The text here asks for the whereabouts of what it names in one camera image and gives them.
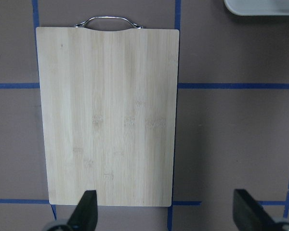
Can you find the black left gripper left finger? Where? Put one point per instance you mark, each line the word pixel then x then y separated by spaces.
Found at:
pixel 84 217

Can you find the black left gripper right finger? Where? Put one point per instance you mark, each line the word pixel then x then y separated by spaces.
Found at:
pixel 248 214

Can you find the cream rectangular tray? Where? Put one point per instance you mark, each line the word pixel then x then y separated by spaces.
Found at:
pixel 258 7

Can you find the wooden cutting board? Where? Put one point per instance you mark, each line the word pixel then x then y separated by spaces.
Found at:
pixel 108 101

